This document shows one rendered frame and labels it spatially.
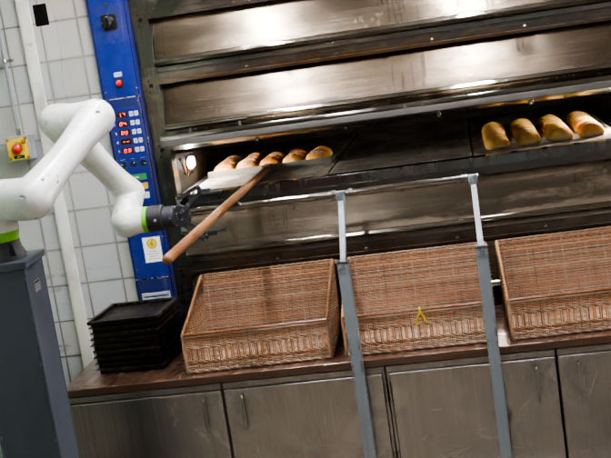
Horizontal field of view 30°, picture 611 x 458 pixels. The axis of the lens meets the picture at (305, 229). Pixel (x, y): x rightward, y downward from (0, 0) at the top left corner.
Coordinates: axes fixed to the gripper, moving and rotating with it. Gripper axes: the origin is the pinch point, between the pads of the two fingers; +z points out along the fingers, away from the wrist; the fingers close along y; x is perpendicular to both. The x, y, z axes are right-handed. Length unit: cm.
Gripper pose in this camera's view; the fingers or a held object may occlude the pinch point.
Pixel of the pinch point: (221, 210)
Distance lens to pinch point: 399.0
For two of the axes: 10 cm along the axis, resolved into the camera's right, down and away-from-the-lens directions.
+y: 1.4, 9.7, 1.7
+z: 9.8, -1.2, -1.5
